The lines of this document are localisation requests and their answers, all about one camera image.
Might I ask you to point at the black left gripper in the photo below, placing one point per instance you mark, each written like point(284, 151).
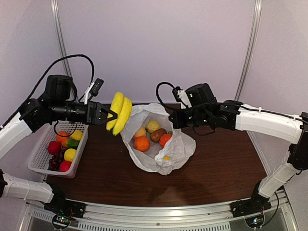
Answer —
point(92, 114)

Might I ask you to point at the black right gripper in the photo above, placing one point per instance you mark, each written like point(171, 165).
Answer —
point(178, 121)

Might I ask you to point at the yellow banana bunch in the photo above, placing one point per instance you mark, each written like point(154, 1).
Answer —
point(122, 106)

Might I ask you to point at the white plastic bag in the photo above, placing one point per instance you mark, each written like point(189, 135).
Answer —
point(180, 148)

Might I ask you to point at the orange fruit from bag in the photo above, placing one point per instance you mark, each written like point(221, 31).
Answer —
point(142, 144)

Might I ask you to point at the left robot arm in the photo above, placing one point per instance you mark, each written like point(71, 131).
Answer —
point(29, 118)

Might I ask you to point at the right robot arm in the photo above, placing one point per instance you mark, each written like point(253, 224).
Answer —
point(235, 115)

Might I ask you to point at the yellow fruit upper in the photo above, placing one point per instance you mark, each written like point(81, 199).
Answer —
point(77, 135)

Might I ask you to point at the peach fruit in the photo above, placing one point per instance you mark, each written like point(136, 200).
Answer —
point(140, 133)

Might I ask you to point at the pale yellow bumpy fruit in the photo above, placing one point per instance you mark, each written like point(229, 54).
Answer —
point(152, 126)

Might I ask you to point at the brown kiwi fruit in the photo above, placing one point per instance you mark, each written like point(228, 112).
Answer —
point(157, 134)

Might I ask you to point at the yellow fruit lower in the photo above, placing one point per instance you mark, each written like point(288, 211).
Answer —
point(69, 154)

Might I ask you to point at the red fruit upper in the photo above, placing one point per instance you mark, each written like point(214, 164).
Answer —
point(54, 147)

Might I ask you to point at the red fruit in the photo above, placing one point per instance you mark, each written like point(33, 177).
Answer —
point(54, 147)
point(65, 166)

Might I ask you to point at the red fruit lower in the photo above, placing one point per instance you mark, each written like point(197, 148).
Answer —
point(65, 166)

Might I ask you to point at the green pepper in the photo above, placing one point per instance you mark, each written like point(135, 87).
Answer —
point(70, 143)

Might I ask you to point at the dark purple grapes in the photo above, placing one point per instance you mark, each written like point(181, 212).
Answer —
point(56, 160)

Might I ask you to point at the white perforated plastic basket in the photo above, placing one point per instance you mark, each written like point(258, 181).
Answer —
point(39, 157)

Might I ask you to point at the left circuit board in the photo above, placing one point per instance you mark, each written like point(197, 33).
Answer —
point(61, 221)

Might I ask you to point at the circuit board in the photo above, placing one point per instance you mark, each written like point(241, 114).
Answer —
point(255, 222)
point(61, 221)

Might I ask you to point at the right circuit board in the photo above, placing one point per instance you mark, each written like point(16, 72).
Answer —
point(255, 222)

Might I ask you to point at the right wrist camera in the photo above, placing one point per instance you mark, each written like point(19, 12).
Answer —
point(181, 97)

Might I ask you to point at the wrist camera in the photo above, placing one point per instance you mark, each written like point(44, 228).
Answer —
point(92, 90)
point(181, 97)

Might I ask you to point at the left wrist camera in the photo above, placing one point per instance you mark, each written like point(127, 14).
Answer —
point(92, 90)

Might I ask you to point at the front aluminium rail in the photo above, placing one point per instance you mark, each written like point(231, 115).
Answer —
point(211, 217)

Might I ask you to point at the right aluminium frame post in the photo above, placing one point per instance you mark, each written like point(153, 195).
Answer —
point(257, 12)

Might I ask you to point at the aluminium frame post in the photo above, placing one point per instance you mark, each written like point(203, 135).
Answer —
point(58, 27)
point(257, 12)

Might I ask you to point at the left aluminium frame post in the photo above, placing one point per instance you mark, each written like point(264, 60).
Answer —
point(58, 27)

